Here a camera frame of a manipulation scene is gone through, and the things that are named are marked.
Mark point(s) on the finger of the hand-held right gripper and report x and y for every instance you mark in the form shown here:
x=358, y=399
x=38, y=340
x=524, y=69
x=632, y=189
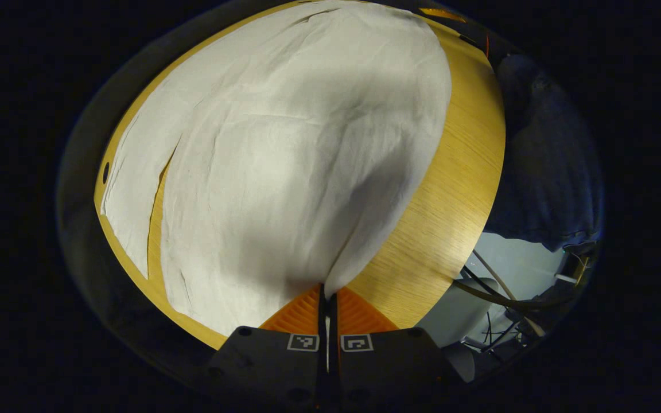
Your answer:
x=442, y=14

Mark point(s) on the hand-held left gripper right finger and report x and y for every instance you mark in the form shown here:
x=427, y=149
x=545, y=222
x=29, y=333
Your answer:
x=388, y=361

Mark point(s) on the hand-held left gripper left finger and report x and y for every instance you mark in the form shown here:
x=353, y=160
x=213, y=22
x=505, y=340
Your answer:
x=273, y=361

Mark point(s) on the white jeans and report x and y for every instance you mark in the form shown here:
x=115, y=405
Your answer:
x=284, y=160

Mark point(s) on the dark blue cloth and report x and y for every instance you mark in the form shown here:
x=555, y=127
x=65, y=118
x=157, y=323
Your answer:
x=543, y=160

